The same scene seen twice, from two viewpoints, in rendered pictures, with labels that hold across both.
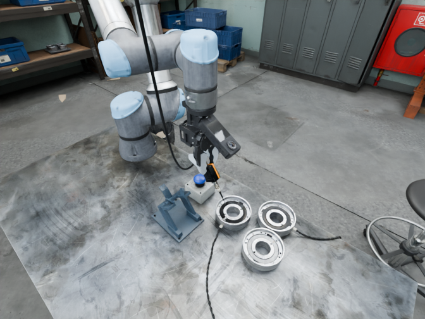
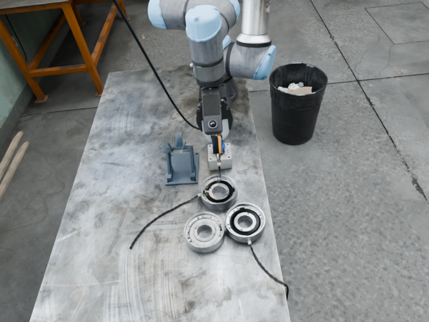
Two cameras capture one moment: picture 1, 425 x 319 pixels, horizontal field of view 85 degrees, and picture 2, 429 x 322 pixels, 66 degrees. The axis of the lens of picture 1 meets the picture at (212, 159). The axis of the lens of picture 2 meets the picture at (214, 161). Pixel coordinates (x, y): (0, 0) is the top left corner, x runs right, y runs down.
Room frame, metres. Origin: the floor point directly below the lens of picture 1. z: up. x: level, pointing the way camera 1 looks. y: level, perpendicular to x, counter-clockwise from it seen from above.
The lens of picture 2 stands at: (0.08, -0.53, 1.58)
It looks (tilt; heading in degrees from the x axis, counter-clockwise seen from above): 47 degrees down; 54
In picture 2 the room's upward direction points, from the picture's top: 8 degrees counter-clockwise
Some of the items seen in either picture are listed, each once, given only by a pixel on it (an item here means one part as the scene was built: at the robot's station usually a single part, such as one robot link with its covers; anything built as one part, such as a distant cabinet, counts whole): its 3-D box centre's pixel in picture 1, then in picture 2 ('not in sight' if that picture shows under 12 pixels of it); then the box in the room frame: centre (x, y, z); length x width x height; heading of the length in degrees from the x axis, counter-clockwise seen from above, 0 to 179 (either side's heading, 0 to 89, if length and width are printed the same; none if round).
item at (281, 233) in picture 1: (276, 219); (245, 223); (0.40, -0.18, 0.82); 0.10 x 0.10 x 0.04
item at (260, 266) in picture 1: (262, 249); (205, 232); (0.31, -0.13, 0.82); 0.10 x 0.10 x 0.04
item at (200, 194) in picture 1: (198, 187); (219, 154); (0.52, 0.04, 0.82); 0.08 x 0.07 x 0.05; 50
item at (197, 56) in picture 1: (199, 61); (205, 35); (0.51, 0.03, 1.23); 0.09 x 0.08 x 0.11; 27
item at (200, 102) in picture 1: (200, 96); (207, 67); (0.51, 0.03, 1.15); 0.08 x 0.08 x 0.05
